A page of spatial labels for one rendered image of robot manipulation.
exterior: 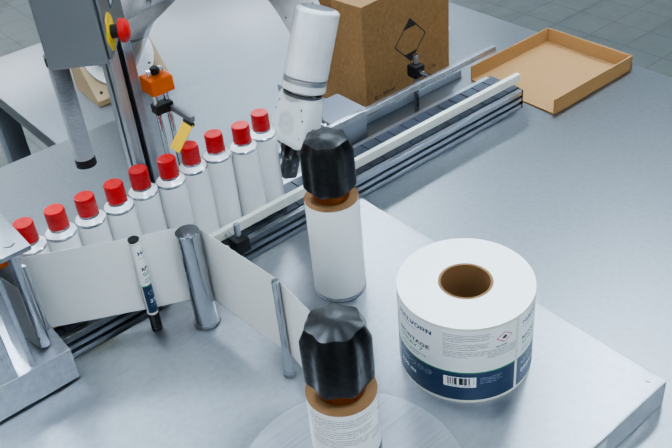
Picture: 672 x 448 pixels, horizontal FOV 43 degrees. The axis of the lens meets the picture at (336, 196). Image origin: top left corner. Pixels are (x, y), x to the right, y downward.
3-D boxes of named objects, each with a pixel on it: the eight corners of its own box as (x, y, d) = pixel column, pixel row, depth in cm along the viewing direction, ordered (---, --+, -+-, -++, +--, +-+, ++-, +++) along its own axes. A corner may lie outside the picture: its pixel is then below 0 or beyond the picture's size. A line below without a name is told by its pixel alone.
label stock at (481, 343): (373, 350, 134) (368, 279, 125) (464, 291, 143) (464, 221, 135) (465, 425, 120) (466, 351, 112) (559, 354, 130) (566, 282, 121)
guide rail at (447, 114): (105, 303, 146) (102, 294, 145) (101, 300, 147) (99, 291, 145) (520, 81, 199) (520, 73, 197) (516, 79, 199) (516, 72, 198)
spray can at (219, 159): (215, 234, 162) (197, 142, 150) (217, 218, 166) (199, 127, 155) (243, 231, 162) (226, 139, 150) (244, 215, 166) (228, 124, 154)
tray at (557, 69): (554, 115, 198) (555, 99, 195) (470, 80, 215) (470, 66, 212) (631, 70, 212) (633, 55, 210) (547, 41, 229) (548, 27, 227)
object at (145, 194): (155, 275, 153) (130, 180, 142) (141, 262, 157) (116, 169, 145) (180, 262, 156) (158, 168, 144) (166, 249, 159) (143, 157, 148)
